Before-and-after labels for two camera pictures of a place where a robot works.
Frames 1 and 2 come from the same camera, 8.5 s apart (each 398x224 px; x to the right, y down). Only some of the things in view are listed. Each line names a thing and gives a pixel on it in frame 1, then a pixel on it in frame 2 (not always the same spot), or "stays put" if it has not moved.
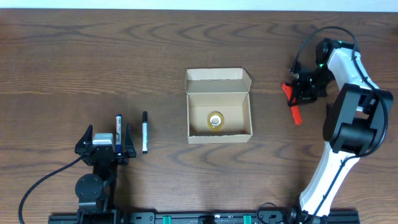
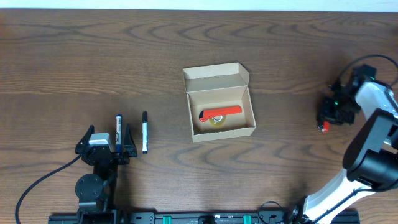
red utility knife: [295, 108] to [207, 114]
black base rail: [267, 217] stays put
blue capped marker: [119, 133] stays put
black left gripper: [104, 152] stays put
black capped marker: [144, 133] stays put
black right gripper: [300, 91] to [337, 112]
